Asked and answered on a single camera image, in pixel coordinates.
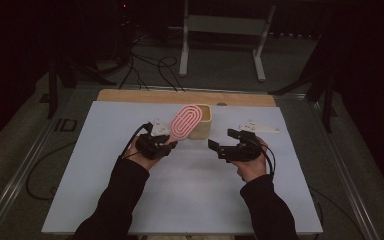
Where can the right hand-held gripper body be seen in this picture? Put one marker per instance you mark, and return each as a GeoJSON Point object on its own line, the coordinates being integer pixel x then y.
{"type": "Point", "coordinates": [243, 151]}

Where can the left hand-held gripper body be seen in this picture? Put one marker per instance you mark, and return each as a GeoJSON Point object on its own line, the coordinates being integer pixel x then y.
{"type": "Point", "coordinates": [151, 146]}

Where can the cream holed plastic container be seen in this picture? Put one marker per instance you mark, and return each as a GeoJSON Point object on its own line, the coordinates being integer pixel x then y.
{"type": "Point", "coordinates": [204, 128]}

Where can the person's left hand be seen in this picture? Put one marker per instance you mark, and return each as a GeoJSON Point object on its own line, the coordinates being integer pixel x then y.
{"type": "Point", "coordinates": [140, 160]}

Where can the person's right hand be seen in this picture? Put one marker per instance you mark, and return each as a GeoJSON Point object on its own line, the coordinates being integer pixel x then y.
{"type": "Point", "coordinates": [253, 166]}

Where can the dark stand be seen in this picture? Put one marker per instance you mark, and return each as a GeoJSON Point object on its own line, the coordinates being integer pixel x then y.
{"type": "Point", "coordinates": [326, 96]}
{"type": "Point", "coordinates": [55, 86]}

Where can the grey metal stand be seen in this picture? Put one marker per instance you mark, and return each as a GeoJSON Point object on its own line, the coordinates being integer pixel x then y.
{"type": "Point", "coordinates": [225, 25]}

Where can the metal floor rail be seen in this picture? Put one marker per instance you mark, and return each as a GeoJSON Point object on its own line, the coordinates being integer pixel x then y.
{"type": "Point", "coordinates": [343, 166]}
{"type": "Point", "coordinates": [23, 166]}

